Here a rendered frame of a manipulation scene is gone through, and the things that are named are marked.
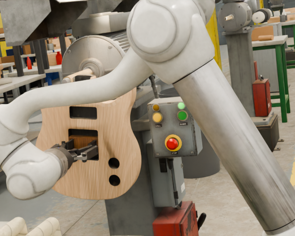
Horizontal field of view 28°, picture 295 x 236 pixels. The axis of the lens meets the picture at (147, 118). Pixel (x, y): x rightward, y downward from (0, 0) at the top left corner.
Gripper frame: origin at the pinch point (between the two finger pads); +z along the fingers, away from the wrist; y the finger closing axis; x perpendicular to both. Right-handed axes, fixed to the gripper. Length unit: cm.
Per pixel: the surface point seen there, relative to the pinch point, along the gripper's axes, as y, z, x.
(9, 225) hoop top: 11, -65, 0
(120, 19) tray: -2, 45, 37
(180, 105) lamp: 25.5, 26.3, 8.4
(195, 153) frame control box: 30.1, 27.4, -8.5
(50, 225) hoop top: 20, -64, 1
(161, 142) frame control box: 18.1, 27.0, -5.2
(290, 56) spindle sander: 13, 949, -78
